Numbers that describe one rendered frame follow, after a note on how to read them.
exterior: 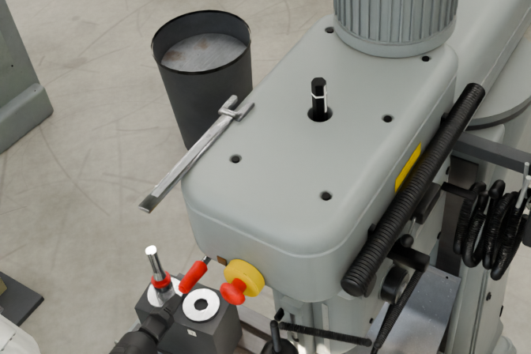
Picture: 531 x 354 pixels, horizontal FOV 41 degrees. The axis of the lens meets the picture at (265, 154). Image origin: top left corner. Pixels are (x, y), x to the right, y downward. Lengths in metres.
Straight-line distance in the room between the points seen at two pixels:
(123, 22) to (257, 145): 3.77
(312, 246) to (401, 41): 0.38
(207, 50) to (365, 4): 2.44
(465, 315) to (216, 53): 1.95
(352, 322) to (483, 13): 0.65
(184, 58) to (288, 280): 2.57
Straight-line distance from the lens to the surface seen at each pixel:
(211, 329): 1.74
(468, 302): 1.96
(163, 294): 1.77
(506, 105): 1.58
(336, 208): 0.93
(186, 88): 3.29
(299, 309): 1.24
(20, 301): 3.35
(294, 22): 4.48
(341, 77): 1.11
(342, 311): 1.28
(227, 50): 3.49
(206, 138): 1.02
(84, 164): 3.82
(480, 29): 1.45
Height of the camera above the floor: 2.61
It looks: 46 degrees down
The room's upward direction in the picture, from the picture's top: 8 degrees counter-clockwise
